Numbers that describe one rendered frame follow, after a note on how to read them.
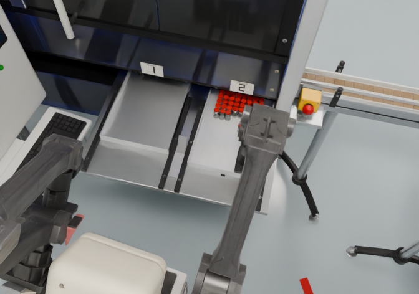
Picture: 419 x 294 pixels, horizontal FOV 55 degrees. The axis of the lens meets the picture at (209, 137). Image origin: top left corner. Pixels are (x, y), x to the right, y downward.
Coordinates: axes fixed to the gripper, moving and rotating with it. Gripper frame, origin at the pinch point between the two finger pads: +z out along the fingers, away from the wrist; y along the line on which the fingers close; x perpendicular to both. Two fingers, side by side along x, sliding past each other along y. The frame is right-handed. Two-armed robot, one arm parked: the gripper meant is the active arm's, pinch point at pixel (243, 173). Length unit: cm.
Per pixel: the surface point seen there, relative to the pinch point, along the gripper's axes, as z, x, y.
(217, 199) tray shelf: 3.1, 7.0, -10.4
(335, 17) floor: 78, -44, 201
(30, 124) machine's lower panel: 51, 114, 31
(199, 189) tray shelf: 3.0, 13.9, -8.3
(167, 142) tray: 1.7, 29.9, 6.9
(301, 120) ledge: 0.6, -17.6, 29.3
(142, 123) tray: 1.3, 41.5, 12.8
